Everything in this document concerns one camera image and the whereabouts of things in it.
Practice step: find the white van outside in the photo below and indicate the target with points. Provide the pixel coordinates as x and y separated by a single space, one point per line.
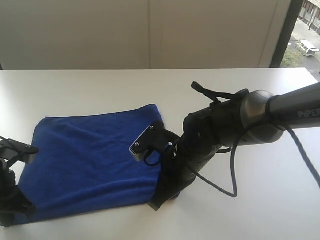
307 48

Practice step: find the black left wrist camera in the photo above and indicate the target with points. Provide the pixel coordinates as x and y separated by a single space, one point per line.
15 151

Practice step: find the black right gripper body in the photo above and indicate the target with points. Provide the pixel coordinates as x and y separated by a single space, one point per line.
177 168

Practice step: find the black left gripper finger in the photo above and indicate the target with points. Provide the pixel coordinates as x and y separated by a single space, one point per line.
26 207

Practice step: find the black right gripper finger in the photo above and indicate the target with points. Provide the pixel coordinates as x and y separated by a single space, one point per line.
161 197

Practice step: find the blue microfiber towel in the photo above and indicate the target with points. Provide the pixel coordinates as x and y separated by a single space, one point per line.
84 164

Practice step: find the dark window frame post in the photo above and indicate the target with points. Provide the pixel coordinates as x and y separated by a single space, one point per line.
286 32

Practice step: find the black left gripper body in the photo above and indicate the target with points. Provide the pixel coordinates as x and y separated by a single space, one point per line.
11 197

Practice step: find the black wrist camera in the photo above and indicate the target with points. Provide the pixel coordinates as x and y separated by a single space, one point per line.
15 151
150 140

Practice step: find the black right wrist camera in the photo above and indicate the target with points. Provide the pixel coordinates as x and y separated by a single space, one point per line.
150 140

